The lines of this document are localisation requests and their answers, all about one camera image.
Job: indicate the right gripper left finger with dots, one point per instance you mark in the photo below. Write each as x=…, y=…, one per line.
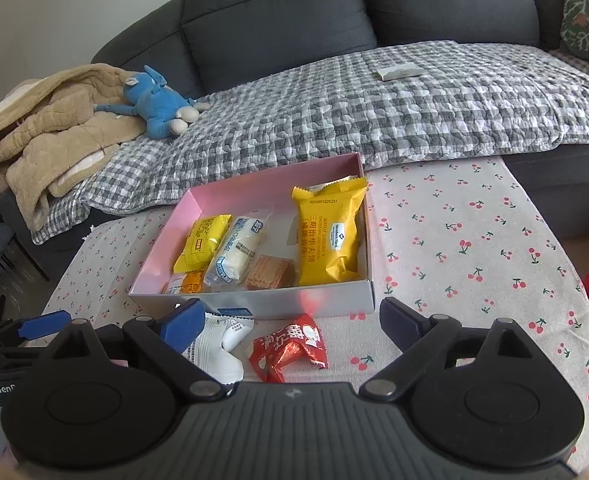
x=158, y=345

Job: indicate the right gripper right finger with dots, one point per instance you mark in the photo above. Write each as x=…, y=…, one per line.
x=421, y=341

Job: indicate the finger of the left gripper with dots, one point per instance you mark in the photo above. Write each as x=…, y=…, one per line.
x=44, y=325

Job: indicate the white text snack packet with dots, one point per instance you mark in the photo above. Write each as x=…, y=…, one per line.
x=212, y=349

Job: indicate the small orange snack pack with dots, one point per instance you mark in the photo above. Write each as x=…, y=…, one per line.
x=188, y=283

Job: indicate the clear blue cream sandwich pack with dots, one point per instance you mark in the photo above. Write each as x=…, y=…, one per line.
x=232, y=259

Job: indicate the red snack packet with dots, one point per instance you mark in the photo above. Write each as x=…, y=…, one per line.
x=300, y=340

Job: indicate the small yellow snack pack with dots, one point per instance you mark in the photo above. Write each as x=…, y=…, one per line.
x=202, y=243

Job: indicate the brown wafer biscuit pack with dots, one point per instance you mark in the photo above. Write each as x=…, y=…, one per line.
x=270, y=272

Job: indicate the large yellow snack pack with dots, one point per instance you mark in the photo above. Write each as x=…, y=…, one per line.
x=328, y=234

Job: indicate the cherry print tablecloth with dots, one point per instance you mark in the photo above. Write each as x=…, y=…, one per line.
x=456, y=238

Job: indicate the pink cardboard box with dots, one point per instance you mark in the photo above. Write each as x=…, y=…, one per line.
x=268, y=189

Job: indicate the beige fleece jacket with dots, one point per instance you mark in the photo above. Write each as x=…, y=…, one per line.
x=52, y=137

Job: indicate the blue plush toy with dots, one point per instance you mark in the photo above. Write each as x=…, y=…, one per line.
x=164, y=110

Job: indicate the grey checked quilt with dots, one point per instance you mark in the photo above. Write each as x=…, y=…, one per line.
x=473, y=100

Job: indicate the white packet on quilt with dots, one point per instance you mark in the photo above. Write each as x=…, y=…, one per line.
x=400, y=71

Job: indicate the dark grey sofa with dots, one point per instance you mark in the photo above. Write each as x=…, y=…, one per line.
x=215, y=44

